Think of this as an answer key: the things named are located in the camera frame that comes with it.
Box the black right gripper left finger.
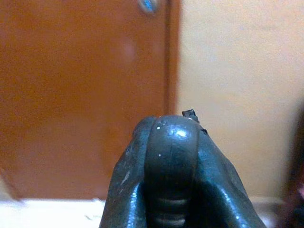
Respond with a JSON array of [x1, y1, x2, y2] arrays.
[[99, 115, 157, 228]]

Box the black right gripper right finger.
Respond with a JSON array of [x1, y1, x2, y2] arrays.
[[181, 109, 267, 228]]

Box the black ribbed broom handle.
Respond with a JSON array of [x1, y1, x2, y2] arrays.
[[142, 114, 200, 228]]

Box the brown wooden door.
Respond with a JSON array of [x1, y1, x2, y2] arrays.
[[0, 0, 170, 200]]

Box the brown wooden door frame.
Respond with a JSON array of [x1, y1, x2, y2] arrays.
[[163, 0, 183, 112]]

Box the silver door handle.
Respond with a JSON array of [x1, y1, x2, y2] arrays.
[[137, 0, 158, 14]]

